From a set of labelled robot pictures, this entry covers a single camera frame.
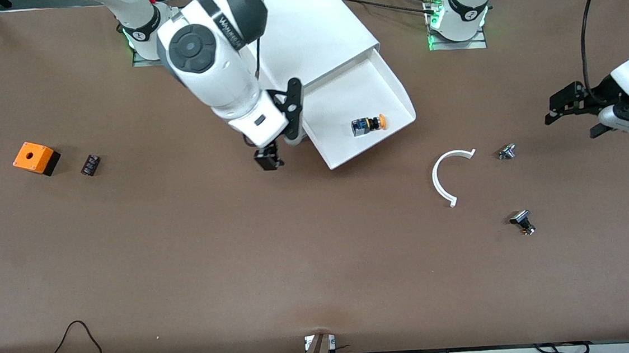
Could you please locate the white drawer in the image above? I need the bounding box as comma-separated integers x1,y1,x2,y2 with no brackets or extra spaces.
297,44,421,173

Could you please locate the orange push button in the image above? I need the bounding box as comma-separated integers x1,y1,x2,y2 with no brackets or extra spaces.
350,113,388,138

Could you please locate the white drawer cabinet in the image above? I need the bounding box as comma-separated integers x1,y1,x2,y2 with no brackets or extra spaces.
239,0,388,148

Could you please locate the orange button box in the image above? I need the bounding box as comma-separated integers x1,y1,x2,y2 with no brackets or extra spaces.
11,139,63,180

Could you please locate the small black terminal block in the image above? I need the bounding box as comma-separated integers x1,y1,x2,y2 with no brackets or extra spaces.
80,154,103,177

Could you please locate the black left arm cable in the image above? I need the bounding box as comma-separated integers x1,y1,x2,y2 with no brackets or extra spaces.
577,0,629,105

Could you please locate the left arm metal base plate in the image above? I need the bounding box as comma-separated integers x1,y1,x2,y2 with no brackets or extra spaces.
427,27,488,53

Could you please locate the black push button switch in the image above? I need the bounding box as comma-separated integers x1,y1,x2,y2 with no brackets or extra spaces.
508,209,537,237

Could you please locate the white semicircular bracket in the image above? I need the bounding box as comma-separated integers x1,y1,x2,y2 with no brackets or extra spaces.
430,148,481,210

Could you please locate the thin black cable loop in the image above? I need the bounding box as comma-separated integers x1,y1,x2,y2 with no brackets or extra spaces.
43,318,103,353

